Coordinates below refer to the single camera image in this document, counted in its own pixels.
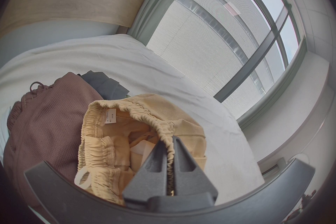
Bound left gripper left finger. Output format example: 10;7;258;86
122;136;170;206

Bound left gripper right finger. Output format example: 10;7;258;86
171;136;219;204

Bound tan shorts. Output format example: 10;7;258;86
75;94;208;206

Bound black garment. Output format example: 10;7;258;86
80;71;130;100

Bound brown shorts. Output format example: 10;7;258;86
3;72;105;221

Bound bed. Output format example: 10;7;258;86
0;0;265;192

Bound window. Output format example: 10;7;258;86
146;0;307;124

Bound white garment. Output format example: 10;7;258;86
0;106;12;166

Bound grey-green curtain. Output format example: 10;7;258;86
126;0;219;46

